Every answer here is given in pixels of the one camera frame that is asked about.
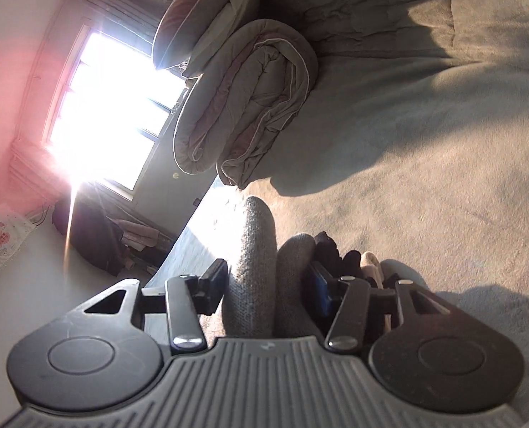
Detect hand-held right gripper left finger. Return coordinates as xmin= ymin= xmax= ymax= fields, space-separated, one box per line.
xmin=70 ymin=259 xmax=229 ymax=353

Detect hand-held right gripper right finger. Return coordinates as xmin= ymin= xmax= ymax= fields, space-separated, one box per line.
xmin=306 ymin=262 xmax=450 ymax=353

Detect grey knitted sweater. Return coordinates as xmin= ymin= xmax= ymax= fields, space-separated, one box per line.
xmin=222 ymin=196 xmax=332 ymax=340

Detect hanging pink clothes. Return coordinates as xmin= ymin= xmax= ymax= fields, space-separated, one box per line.
xmin=113 ymin=218 xmax=162 ymax=264

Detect hanging dark clothes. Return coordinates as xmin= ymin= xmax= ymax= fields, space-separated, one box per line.
xmin=51 ymin=185 xmax=133 ymax=277

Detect folded black garment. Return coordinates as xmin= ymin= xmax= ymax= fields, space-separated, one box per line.
xmin=313 ymin=231 xmax=392 ymax=288

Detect folded beige garment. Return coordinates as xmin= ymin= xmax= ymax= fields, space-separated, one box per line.
xmin=360 ymin=251 xmax=384 ymax=287

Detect folded beige and pink quilt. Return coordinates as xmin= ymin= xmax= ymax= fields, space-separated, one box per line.
xmin=173 ymin=19 xmax=321 ymax=189

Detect window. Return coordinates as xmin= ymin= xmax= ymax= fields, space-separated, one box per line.
xmin=41 ymin=24 xmax=194 ymax=201

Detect maroon and beige pillow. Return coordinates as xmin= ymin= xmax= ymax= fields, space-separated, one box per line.
xmin=152 ymin=0 xmax=247 ymax=71

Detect beige quilted bedspread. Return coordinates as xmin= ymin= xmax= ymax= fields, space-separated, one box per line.
xmin=251 ymin=0 xmax=466 ymax=61

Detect black wall cable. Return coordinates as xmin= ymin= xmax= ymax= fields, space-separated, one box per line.
xmin=26 ymin=205 xmax=53 ymax=224

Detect covered wall air conditioner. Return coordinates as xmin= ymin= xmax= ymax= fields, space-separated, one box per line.
xmin=0 ymin=203 xmax=35 ymax=276

